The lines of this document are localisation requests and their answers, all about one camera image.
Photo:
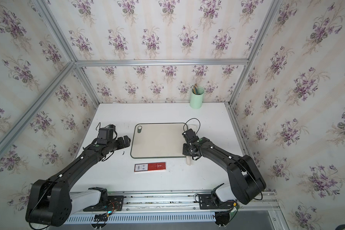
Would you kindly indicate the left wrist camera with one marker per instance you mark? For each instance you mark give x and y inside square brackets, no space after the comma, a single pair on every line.
[106,135]

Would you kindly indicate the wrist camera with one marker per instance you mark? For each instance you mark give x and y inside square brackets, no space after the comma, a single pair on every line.
[106,135]
[190,136]

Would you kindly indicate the white ceramic knife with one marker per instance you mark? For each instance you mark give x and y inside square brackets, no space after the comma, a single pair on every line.
[194,128]

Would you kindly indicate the pencils in cup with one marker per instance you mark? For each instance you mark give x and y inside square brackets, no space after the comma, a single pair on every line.
[195,89]

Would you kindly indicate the beige green-rimmed cutting board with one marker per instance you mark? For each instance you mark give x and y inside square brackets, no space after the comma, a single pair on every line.
[157,140]

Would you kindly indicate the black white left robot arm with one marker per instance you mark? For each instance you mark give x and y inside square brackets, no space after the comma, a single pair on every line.
[50,202]

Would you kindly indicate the red rectangular box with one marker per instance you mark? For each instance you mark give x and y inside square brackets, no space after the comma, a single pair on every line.
[149,167]

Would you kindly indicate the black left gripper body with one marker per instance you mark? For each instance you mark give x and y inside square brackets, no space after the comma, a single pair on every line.
[119,143]

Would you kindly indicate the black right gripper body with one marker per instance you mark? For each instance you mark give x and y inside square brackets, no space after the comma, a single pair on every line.
[186,150]

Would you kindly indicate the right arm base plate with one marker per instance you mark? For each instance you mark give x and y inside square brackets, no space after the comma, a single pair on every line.
[210,201]

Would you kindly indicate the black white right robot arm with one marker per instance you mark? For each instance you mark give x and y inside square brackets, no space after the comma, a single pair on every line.
[246,181]

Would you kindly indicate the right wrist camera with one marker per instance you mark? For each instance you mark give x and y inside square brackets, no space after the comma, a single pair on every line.
[190,136]

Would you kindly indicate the green pencil cup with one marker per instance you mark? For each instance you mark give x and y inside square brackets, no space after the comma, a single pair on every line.
[197,100]

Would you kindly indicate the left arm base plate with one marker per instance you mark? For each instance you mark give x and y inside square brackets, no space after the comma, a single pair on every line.
[112,203]

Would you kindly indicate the aluminium mounting rail frame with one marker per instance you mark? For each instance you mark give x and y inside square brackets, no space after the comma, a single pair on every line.
[174,206]

